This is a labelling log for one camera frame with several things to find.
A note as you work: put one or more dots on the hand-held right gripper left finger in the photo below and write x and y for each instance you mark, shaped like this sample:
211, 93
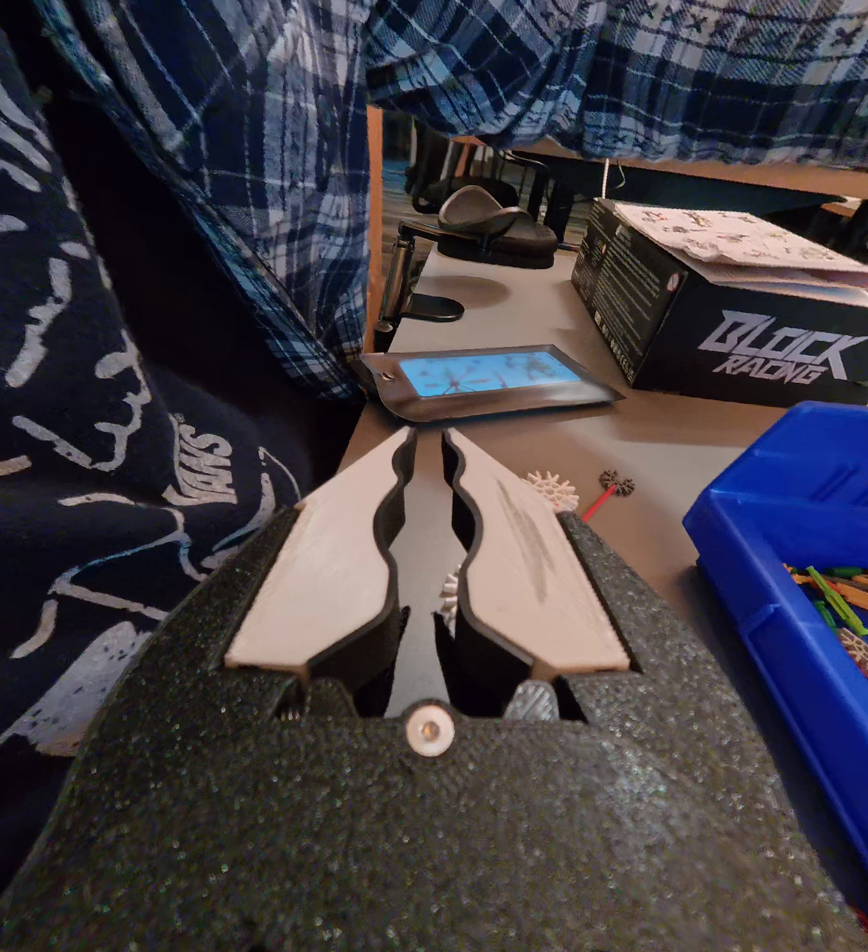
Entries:
315, 580

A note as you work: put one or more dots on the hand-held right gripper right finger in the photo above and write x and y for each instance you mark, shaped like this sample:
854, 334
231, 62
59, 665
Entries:
545, 587

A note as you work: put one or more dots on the white snowflake connector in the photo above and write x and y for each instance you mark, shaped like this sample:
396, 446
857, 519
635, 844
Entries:
452, 591
553, 491

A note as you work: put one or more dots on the long red rod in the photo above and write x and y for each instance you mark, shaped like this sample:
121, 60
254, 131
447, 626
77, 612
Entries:
597, 506

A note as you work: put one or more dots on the dark grey snowflake connector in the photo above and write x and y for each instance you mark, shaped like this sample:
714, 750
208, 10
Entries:
618, 483

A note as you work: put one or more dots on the blue plastic bin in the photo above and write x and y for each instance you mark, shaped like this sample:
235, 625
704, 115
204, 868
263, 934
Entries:
776, 483

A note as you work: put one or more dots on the pile of colourful construction pieces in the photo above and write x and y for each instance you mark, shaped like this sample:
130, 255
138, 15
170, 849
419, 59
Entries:
850, 595

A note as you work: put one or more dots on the person's left forearm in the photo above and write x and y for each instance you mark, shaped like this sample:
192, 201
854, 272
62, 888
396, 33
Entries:
627, 74

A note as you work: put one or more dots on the person's dark printed t-shirt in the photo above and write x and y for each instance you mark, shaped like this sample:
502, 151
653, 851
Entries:
106, 372

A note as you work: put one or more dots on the black desk clamp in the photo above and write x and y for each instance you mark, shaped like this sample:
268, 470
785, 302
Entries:
426, 306

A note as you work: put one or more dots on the black cardboard box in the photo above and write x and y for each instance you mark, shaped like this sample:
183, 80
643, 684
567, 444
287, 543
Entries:
761, 372

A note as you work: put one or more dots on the wooden furniture panel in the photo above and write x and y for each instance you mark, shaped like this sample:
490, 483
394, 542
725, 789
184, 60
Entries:
374, 223

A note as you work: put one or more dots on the white instruction sheet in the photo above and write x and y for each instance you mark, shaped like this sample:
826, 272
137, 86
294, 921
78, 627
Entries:
738, 238

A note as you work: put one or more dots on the person's plaid shirt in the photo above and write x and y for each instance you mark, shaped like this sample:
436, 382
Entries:
218, 149

